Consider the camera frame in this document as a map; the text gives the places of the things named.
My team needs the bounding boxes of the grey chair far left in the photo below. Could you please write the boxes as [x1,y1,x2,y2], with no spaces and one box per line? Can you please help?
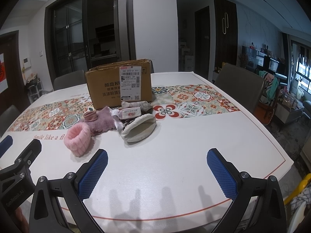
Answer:
[53,70,86,90]

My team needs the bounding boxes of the grey chair near left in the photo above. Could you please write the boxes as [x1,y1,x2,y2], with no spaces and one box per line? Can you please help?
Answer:
[0,105,21,137]

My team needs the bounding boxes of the purple fuzzy cloth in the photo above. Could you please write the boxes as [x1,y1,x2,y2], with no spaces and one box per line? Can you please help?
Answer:
[81,106,115,136]

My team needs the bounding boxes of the red paper door poster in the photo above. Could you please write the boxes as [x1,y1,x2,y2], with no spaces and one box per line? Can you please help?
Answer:
[0,53,8,93]

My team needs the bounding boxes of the colourful clothes on chair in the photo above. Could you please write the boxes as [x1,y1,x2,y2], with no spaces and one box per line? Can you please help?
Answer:
[259,70,279,105]

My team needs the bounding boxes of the patterned tablecloth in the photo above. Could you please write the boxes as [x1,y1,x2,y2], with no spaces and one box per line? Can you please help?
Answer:
[0,71,294,233]

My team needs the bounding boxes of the pink fluffy headband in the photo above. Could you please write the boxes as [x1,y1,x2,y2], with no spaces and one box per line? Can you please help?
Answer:
[64,122,91,157]

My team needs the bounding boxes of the grey chair far middle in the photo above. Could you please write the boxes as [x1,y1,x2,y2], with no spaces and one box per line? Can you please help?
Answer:
[149,60,155,74]

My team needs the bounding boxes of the pink cartoon tissue pack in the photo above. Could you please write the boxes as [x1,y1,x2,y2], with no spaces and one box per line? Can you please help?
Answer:
[119,107,142,120]

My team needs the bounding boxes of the person's left hand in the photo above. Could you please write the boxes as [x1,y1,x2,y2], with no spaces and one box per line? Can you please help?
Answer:
[15,207,29,233]

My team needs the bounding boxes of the grey chair right side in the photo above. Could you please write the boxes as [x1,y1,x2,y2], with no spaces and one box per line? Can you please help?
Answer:
[214,64,265,115]

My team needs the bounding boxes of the wall intercom panel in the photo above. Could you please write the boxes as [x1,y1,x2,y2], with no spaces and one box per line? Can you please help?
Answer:
[23,57,31,69]

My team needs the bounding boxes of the black white spotted slipper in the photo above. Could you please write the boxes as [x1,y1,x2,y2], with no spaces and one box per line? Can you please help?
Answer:
[120,114,156,143]

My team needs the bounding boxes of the grey chair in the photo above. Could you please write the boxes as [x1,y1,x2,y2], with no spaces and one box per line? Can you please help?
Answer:
[149,60,155,74]
[53,70,86,90]
[0,105,21,137]
[214,64,265,115]

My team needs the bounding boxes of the white shoe rack shelf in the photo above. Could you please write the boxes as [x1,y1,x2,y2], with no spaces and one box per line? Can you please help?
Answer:
[25,74,44,103]

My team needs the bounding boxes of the dark glass sliding door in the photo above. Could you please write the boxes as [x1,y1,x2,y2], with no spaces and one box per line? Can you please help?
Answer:
[44,0,136,81]

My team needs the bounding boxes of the mauve ribbed knit item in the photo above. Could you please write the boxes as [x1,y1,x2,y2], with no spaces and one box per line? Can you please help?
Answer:
[83,110,98,122]

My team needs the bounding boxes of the brown cardboard box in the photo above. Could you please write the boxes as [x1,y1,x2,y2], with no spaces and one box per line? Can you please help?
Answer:
[85,59,152,110]

